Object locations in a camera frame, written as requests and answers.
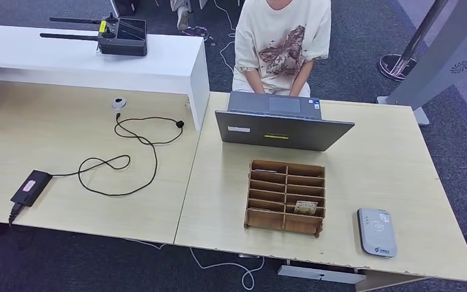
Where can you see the yellow hotel key card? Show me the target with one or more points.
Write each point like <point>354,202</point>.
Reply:
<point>306,207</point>
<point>265,171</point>

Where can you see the person's right forearm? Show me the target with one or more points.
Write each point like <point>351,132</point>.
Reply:
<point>254,82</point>

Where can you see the person's left forearm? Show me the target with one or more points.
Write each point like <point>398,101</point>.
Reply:
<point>300,78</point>

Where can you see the wooden card organizer box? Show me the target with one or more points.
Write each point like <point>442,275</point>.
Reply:
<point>265,221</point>

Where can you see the person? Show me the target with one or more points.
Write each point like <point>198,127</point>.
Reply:
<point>282,24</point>

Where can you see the person's shoe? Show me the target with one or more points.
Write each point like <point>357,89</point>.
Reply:
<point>183,18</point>

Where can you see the grey card reader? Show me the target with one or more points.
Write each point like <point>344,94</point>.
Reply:
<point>376,233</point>

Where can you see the grey laptop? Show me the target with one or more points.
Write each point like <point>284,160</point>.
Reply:
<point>282,133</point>

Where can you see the white round desk grommet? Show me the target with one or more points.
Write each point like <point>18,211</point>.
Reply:
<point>119,104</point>

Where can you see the black remote controller with antennas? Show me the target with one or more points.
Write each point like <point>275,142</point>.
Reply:
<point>122,42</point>

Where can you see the grey table foot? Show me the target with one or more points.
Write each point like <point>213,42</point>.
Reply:
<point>318,275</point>

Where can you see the black box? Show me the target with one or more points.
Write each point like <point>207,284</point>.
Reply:
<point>126,6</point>

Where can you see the white desk shelf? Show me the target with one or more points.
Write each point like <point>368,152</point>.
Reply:
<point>76,60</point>

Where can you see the black power adapter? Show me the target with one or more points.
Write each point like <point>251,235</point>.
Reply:
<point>31,188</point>

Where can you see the grey kiosk stand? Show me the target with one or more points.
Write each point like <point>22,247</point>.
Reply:
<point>439,60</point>

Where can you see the silver stanchion post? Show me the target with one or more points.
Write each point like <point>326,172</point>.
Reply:
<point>394,66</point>

